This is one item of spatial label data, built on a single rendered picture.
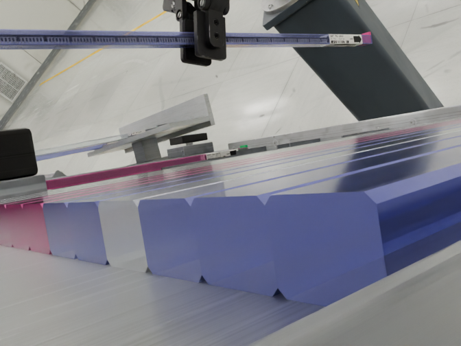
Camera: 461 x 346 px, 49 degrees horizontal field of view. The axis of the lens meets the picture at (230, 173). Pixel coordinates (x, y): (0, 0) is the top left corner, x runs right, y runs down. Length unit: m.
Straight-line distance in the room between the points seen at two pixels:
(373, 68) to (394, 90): 0.09
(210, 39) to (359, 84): 0.87
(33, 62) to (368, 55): 7.79
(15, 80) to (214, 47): 8.18
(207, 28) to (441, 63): 1.51
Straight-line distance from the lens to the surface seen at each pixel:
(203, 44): 0.46
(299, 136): 0.74
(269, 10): 1.20
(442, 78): 1.86
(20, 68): 8.69
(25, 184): 0.31
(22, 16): 8.93
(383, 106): 1.35
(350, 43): 0.62
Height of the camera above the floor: 1.13
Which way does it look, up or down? 30 degrees down
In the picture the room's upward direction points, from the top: 50 degrees counter-clockwise
